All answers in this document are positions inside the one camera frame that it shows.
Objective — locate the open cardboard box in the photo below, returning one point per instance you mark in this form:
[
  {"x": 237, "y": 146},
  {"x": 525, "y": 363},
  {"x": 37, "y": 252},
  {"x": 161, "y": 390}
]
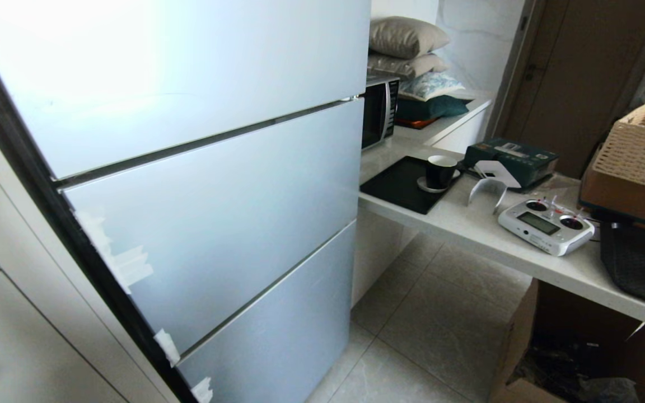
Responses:
[{"x": 557, "y": 336}]

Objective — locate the silver fridge top door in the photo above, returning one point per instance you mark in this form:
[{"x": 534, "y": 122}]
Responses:
[{"x": 188, "y": 73}]

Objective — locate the silver fridge middle drawer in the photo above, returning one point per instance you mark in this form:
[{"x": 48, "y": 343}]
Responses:
[{"x": 221, "y": 218}]

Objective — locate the silver fridge drawer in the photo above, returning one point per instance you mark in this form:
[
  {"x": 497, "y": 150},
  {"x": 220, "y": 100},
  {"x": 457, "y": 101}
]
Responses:
[
  {"x": 221, "y": 218},
  {"x": 283, "y": 341}
]

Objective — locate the black microwave oven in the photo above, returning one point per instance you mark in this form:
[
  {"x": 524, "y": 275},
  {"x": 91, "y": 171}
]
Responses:
[{"x": 379, "y": 115}]

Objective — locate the silver fridge bottom drawer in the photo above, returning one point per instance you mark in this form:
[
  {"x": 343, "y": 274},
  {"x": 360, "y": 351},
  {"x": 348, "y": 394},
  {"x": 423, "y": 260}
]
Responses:
[{"x": 283, "y": 341}]

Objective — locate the brown wooden door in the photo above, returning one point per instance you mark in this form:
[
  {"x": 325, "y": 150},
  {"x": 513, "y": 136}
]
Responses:
[{"x": 574, "y": 73}]

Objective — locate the dark teal cushion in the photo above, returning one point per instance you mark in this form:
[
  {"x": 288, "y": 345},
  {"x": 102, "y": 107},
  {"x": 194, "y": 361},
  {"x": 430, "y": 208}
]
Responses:
[{"x": 429, "y": 108}]

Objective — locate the woven wicker basket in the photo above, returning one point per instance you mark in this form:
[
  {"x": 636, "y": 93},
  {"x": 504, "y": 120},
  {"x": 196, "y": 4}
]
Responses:
[{"x": 639, "y": 151}]

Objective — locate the black mug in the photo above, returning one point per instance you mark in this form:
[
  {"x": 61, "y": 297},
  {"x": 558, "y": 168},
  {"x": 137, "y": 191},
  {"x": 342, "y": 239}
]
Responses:
[{"x": 440, "y": 170}]

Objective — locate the dark grey mat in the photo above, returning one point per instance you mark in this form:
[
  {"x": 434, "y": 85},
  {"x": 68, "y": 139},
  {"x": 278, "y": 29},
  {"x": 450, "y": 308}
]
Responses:
[{"x": 641, "y": 266}]

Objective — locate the white curved stand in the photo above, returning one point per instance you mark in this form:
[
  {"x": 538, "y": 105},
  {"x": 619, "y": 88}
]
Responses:
[{"x": 490, "y": 182}]

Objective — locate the floral patterned pillow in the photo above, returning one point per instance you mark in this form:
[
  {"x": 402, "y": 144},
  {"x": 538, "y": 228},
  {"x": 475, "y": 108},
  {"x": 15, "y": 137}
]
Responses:
[{"x": 431, "y": 85}]

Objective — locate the white remote controller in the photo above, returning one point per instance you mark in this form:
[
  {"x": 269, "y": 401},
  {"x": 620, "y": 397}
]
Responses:
[{"x": 545, "y": 225}]

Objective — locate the black tray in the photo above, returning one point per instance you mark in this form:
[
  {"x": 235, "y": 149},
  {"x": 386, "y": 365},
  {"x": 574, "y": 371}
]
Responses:
[{"x": 398, "y": 184}]

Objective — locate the white counter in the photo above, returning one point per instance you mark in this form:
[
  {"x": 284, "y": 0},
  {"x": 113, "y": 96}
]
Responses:
[{"x": 501, "y": 240}]

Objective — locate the grey saucer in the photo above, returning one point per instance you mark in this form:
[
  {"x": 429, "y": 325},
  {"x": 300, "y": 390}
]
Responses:
[{"x": 424, "y": 185}]

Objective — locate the beige pillow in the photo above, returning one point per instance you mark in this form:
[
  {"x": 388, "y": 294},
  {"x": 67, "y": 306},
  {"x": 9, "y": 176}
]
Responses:
[
  {"x": 403, "y": 36},
  {"x": 406, "y": 65}
]

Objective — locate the dark green cardboard box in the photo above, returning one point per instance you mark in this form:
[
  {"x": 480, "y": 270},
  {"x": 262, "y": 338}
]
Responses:
[{"x": 515, "y": 159}]

